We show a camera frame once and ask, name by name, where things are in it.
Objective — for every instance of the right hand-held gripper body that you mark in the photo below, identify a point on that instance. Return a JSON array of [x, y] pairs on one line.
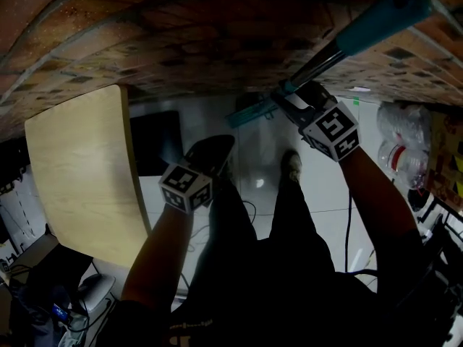
[[331, 132]]

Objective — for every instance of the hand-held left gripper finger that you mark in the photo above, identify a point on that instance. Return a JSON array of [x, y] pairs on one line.
[[213, 154]]

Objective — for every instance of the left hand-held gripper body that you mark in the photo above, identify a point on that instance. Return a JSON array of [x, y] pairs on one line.
[[184, 190]]

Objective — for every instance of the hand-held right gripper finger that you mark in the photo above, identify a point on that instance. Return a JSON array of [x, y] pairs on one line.
[[318, 94], [291, 101]]

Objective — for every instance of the teal mop with metal pole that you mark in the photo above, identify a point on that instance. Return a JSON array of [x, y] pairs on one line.
[[380, 24]]

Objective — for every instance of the person's left forearm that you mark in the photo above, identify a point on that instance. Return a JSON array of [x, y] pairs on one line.
[[159, 251]]

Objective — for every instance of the person's right forearm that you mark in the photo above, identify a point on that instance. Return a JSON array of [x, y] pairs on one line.
[[376, 197]]

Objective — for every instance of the person's shoe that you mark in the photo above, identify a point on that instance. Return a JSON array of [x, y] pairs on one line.
[[291, 166]]

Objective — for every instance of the black table base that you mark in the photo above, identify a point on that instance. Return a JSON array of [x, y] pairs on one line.
[[155, 143]]

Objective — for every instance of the bag of clear plastic bottles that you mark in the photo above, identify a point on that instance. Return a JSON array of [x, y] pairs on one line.
[[401, 150]]

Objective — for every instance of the person's black trousers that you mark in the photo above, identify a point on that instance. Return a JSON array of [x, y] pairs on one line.
[[289, 222]]

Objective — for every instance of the light wooden table top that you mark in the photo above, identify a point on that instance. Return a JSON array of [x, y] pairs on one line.
[[83, 175]]

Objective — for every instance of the cardboard box with striped tape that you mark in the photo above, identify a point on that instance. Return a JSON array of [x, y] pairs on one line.
[[448, 157]]

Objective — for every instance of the black metal stand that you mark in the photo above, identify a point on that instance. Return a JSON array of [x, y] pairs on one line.
[[445, 237]]

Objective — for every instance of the person's black shirt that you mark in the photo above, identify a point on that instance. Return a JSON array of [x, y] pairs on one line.
[[271, 320]]

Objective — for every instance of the white wall socket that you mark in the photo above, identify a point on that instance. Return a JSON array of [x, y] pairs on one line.
[[359, 89]]

